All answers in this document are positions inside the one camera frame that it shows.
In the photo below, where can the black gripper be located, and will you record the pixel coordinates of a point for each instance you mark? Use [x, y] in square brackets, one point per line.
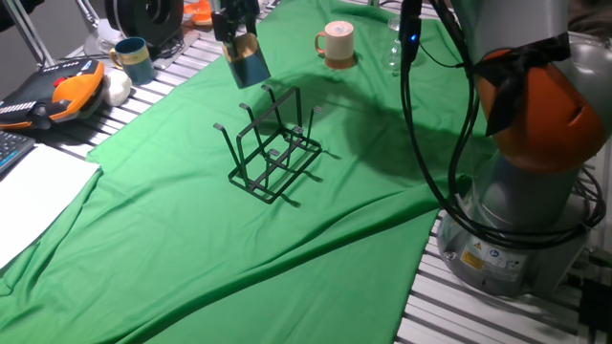
[241, 7]

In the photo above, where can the blue cup with tan base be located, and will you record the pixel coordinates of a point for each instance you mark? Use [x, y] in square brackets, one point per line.
[251, 67]

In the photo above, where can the black sleeved forearm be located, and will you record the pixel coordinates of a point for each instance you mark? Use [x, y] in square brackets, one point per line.
[14, 6]

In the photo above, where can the orange plastic object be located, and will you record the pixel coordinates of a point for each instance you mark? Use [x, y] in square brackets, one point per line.
[201, 14]

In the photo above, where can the black round spool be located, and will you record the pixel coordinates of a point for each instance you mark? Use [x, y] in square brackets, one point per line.
[148, 19]

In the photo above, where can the teal mug with yellow band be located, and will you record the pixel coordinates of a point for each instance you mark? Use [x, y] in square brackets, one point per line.
[138, 67]

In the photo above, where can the grey metal stand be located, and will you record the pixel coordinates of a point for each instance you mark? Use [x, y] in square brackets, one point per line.
[102, 40]

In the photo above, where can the white round lump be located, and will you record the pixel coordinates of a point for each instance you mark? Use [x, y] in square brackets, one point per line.
[117, 88]

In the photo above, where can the clear wine glass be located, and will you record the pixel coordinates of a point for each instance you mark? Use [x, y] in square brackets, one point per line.
[393, 52]

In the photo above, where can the orange black teach pendant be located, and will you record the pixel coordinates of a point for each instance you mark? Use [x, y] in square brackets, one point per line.
[72, 91]

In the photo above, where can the green cloth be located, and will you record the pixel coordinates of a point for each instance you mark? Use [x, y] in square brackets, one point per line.
[239, 263]

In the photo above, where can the black keyboard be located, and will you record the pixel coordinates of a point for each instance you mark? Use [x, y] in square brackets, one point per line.
[12, 148]

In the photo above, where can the white paper sheet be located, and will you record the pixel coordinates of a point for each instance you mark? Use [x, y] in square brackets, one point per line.
[33, 200]

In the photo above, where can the grey metal frame post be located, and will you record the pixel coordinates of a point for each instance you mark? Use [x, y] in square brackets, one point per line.
[28, 33]

